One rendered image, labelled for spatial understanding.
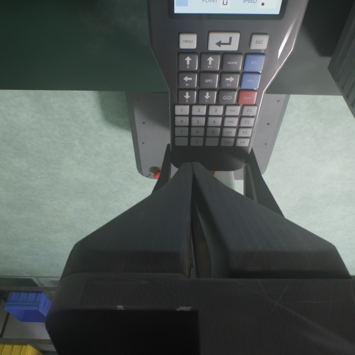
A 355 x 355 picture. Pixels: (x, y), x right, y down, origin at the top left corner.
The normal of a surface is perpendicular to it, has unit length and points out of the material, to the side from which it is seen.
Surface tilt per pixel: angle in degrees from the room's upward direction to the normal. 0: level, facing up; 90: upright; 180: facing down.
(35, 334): 90
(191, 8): 0
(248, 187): 39
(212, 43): 0
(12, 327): 90
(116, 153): 0
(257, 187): 81
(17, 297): 90
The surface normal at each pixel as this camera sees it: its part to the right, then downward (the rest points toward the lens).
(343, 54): -1.00, -0.02
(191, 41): -0.01, 0.77
